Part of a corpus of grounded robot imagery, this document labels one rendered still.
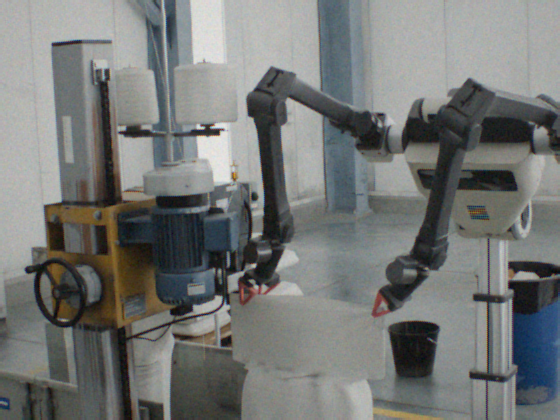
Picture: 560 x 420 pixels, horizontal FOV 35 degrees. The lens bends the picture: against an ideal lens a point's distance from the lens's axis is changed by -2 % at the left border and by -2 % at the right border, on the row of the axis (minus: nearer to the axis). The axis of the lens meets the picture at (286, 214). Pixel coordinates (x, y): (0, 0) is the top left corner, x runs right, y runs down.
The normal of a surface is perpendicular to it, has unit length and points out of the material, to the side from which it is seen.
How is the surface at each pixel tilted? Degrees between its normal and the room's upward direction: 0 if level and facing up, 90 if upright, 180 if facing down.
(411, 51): 90
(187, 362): 90
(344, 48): 90
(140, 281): 90
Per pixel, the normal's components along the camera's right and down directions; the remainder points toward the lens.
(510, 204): -0.38, 0.74
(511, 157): -0.37, -0.67
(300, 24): 0.84, 0.04
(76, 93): -0.53, 0.15
